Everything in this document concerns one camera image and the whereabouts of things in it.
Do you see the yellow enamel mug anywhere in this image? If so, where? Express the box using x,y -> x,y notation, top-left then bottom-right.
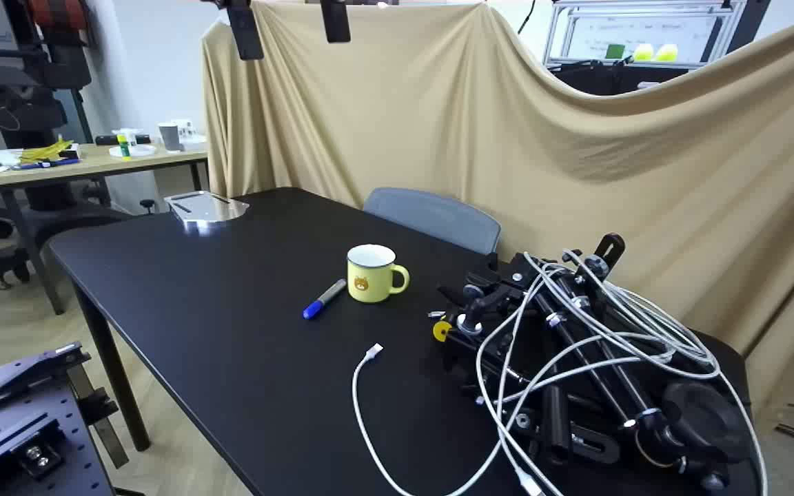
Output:
346,242 -> 413,305

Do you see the grey cup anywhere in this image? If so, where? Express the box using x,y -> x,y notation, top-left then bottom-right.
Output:
157,122 -> 189,155

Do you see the loose white cable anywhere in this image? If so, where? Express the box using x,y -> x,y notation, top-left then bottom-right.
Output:
351,342 -> 419,496

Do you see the black camera mount pile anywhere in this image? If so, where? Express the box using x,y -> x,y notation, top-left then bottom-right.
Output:
427,232 -> 759,496

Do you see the grey chair backrest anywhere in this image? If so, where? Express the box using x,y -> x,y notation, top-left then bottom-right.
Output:
361,184 -> 509,260

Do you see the black clamp tool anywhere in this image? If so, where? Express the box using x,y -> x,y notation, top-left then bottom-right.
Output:
0,342 -> 94,407

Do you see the black perforated breadboard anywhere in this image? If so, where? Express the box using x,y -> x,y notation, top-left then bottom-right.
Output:
0,342 -> 118,496

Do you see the white framed shelf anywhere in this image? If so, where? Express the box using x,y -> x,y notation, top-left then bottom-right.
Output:
542,0 -> 750,74

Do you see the blue marker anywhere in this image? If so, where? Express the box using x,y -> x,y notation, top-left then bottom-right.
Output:
300,276 -> 349,323

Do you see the black office chair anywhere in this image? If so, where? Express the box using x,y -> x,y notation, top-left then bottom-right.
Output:
0,176 -> 132,286

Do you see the beige cloth backdrop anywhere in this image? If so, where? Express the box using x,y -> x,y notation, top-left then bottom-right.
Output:
198,0 -> 794,429

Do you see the wooden desk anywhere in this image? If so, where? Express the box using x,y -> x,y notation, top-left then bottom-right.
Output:
0,141 -> 214,316

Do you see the white cable bundle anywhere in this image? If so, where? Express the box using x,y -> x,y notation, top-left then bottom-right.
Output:
449,246 -> 772,496

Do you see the black equipment rack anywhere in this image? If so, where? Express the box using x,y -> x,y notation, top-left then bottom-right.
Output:
0,0 -> 98,181

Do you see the yellow item on desk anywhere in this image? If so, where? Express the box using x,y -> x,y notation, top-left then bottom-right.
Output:
18,137 -> 84,172

